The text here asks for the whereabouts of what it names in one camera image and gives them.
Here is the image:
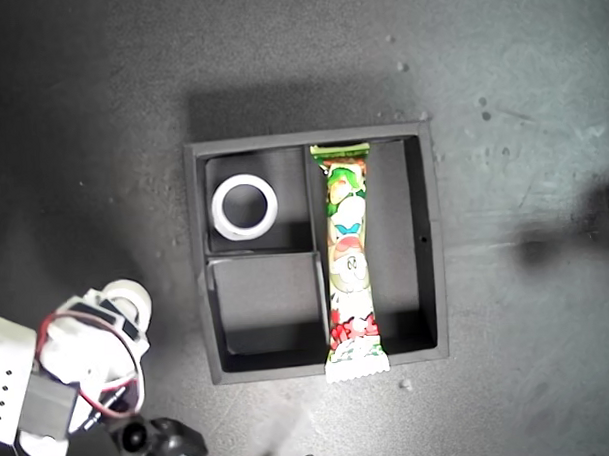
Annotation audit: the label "small white tape roll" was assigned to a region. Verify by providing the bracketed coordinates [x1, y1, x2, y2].
[101, 276, 154, 336]

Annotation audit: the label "large white tape roll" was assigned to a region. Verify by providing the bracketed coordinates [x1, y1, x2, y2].
[210, 172, 281, 242]

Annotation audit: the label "snack bar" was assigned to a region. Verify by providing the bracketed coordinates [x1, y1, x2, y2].
[309, 141, 392, 386]

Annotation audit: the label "black tray with wells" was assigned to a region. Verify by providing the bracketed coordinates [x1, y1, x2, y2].
[182, 121, 452, 387]

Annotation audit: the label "red and black wires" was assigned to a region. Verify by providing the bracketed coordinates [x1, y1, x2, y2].
[32, 307, 146, 433]

